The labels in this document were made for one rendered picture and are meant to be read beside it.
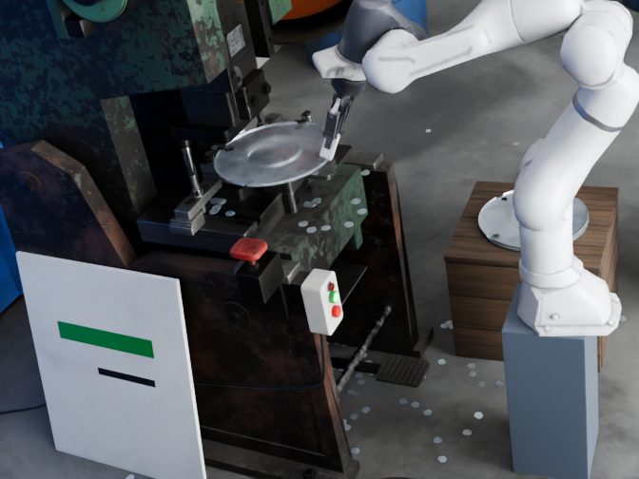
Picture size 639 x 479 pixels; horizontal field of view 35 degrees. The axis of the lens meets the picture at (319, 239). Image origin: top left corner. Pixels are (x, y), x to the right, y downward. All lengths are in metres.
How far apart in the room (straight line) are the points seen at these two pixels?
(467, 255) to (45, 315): 1.11
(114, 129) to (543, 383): 1.13
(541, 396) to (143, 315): 0.96
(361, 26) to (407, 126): 2.02
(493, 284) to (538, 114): 1.46
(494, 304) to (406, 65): 0.95
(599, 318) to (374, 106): 2.21
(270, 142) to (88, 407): 0.88
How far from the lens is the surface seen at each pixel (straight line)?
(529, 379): 2.35
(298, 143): 2.39
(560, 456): 2.50
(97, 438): 2.82
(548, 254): 2.16
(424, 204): 3.55
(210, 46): 2.12
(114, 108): 2.36
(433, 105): 4.19
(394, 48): 1.99
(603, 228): 2.75
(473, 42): 1.95
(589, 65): 1.89
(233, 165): 2.37
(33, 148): 2.44
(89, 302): 2.58
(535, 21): 1.95
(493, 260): 2.65
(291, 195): 2.36
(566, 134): 2.01
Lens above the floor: 1.91
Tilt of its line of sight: 33 degrees down
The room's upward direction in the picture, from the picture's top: 11 degrees counter-clockwise
